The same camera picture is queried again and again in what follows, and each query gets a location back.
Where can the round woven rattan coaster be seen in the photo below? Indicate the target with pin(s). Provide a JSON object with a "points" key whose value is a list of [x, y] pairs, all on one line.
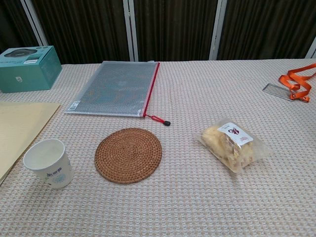
{"points": [[128, 155]]}

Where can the checkered woven tablecloth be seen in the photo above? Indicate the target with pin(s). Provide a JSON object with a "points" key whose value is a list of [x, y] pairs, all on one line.
{"points": [[172, 197]]}

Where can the white paper cup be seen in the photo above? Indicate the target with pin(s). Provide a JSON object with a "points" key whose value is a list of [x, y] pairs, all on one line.
{"points": [[47, 163]]}

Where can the mesh zipper document pouch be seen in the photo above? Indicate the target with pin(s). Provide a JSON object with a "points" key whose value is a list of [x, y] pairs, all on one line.
{"points": [[116, 89]]}

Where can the packaged bread in clear wrapper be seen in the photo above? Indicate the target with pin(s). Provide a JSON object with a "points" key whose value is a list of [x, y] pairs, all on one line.
{"points": [[230, 145]]}

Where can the clear badge card holder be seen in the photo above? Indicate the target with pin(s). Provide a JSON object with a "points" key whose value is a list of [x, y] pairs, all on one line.
{"points": [[277, 90]]}

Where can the teal cardboard box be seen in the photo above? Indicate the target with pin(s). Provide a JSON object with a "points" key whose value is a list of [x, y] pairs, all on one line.
{"points": [[27, 71]]}

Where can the beige paper folder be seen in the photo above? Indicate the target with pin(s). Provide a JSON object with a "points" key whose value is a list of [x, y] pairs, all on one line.
{"points": [[17, 128]]}

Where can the dark folding screen with white frame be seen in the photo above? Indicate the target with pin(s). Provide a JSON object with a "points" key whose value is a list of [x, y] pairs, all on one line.
{"points": [[172, 27]]}

